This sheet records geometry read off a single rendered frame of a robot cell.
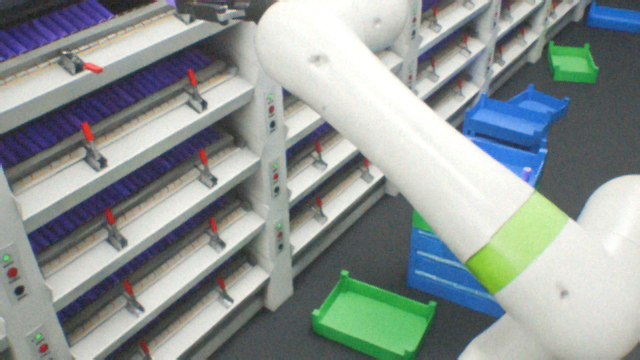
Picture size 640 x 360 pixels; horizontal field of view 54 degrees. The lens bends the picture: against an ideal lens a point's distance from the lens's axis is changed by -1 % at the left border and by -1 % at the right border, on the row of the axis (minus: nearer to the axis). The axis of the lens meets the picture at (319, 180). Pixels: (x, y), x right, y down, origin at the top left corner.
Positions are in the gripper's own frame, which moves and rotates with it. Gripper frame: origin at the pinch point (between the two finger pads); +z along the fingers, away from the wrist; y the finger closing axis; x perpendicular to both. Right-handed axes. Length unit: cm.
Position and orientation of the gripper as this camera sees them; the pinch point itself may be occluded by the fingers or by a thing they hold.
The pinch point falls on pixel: (196, 3)
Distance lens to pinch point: 110.2
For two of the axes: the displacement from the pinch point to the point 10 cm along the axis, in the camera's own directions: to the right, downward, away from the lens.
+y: -6.3, 4.5, -6.3
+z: -7.6, -2.0, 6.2
